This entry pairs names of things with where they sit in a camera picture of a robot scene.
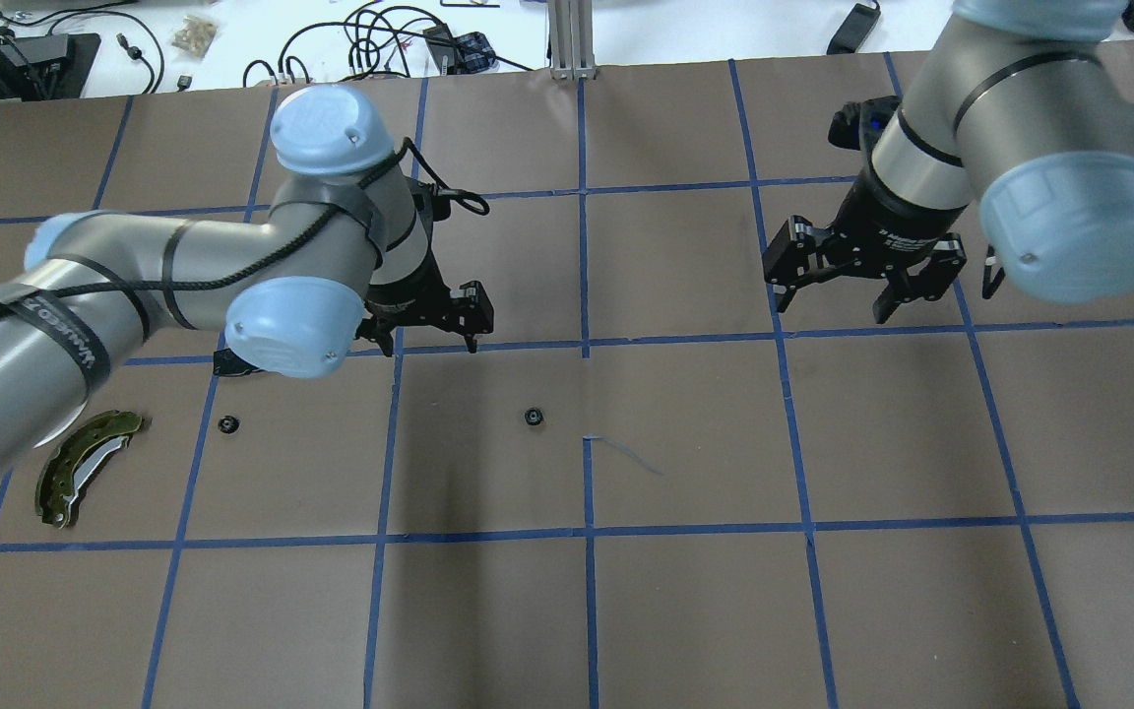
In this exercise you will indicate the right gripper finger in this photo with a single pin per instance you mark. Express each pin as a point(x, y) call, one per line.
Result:
point(793, 260)
point(939, 270)

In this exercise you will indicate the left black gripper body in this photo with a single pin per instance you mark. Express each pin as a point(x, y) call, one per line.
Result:
point(402, 291)

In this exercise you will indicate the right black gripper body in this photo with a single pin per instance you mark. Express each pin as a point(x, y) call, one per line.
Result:
point(888, 217)

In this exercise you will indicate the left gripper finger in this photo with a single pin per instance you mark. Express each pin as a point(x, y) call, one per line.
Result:
point(473, 314)
point(382, 332)

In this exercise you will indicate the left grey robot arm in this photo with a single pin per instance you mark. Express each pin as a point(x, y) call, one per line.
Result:
point(345, 254)

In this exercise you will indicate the black brake pad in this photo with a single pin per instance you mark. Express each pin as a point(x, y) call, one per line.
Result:
point(227, 364)

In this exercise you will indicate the black power adapter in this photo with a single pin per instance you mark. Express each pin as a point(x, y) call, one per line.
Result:
point(854, 29)

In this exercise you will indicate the green brake shoe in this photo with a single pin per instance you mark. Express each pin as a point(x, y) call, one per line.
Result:
point(77, 459)

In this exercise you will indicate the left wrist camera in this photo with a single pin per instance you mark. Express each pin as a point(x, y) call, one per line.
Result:
point(434, 202)

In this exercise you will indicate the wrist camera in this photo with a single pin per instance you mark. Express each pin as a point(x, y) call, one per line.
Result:
point(434, 202)
point(859, 124)

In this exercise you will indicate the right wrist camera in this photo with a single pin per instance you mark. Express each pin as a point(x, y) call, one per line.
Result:
point(859, 124)

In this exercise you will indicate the aluminium frame post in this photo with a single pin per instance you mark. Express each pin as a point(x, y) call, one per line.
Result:
point(571, 40)

